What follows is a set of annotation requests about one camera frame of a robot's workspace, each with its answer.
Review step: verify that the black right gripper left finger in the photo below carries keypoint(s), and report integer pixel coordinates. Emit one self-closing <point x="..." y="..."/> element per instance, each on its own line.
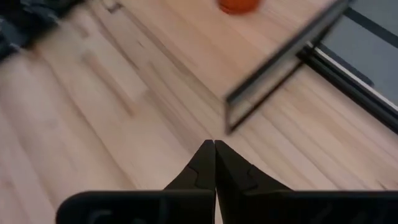
<point x="202" y="168"/>

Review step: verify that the orange-red faceted plastic tumbler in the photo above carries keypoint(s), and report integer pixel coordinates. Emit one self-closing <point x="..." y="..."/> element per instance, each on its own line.
<point x="237" y="5"/>

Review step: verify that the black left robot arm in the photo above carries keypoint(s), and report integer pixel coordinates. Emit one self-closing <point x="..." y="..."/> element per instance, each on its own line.
<point x="25" y="21"/>

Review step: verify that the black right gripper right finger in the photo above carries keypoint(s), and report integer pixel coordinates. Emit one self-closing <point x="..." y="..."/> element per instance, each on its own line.
<point x="236" y="177"/>

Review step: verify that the wooden shelf black legs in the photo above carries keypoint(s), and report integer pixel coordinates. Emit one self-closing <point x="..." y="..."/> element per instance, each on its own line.
<point x="280" y="59"/>

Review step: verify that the black aluminium table frame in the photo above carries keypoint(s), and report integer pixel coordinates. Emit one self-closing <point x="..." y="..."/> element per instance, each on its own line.
<point x="357" y="90"/>

